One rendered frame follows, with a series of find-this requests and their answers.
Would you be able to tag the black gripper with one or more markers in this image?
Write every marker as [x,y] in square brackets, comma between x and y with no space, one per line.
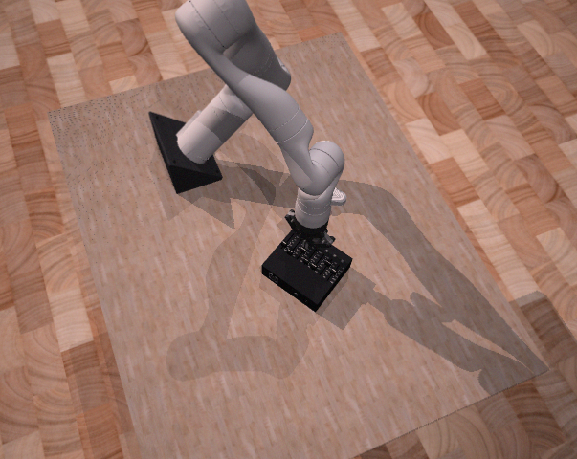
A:
[316,237]

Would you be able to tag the black lighting desk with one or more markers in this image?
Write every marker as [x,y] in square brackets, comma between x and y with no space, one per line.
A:
[306,273]

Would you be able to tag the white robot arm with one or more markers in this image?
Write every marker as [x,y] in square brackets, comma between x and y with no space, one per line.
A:
[211,27]

